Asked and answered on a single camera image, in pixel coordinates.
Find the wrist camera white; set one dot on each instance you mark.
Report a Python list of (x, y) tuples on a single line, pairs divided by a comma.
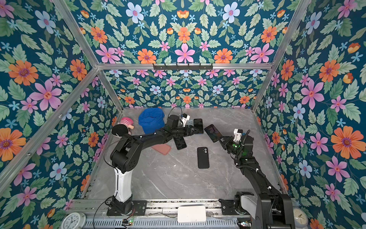
[(184, 119), (238, 133)]

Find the cream alarm clock right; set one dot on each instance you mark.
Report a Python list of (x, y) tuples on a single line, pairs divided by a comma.
[(301, 219)]

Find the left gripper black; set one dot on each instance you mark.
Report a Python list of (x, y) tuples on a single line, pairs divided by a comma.
[(189, 132)]

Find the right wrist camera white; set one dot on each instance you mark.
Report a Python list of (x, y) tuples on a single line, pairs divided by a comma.
[(238, 133)]

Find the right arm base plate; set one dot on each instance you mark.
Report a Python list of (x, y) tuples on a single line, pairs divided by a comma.
[(228, 206)]

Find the white round clock left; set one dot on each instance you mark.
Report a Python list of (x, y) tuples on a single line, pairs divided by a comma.
[(75, 220)]

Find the pink phone case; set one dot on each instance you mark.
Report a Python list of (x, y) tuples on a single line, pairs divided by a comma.
[(163, 149)]

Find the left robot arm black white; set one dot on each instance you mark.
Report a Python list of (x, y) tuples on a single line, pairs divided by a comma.
[(126, 155)]

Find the black hook bar on frame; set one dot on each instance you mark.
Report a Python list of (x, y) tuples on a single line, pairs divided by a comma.
[(178, 67)]

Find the black phone beside blue case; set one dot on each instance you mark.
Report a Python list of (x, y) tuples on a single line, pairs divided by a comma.
[(198, 124)]

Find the white box on rail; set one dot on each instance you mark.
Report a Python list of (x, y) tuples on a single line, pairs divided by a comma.
[(191, 214)]

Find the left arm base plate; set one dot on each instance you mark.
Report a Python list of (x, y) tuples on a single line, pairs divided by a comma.
[(131, 207)]

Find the black phone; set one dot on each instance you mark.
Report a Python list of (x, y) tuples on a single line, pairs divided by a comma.
[(198, 124), (213, 133), (180, 142)]

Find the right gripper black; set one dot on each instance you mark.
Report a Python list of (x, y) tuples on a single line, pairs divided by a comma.
[(227, 143)]

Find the blue baseball cap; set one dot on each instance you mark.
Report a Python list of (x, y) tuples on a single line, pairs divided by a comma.
[(151, 120)]

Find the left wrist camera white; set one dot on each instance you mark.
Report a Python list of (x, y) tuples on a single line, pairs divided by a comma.
[(184, 119)]

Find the plush doll pink hat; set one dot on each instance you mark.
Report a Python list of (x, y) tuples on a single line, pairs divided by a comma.
[(123, 127)]

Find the black phone case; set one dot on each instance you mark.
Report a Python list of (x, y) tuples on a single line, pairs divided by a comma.
[(203, 158)]

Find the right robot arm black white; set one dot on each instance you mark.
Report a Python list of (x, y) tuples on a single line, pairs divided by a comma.
[(268, 207)]

